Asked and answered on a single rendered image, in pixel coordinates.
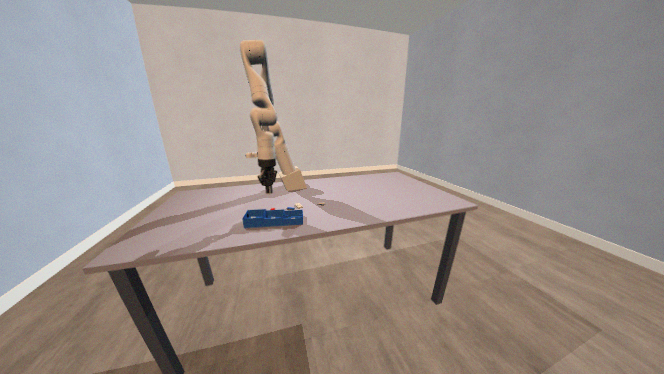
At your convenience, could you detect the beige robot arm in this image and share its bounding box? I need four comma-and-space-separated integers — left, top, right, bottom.
240, 40, 296, 174

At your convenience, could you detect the blue rack of bins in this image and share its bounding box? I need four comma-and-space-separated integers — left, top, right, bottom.
242, 209, 303, 228

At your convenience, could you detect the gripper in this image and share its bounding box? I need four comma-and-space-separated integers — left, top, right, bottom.
257, 158, 277, 194

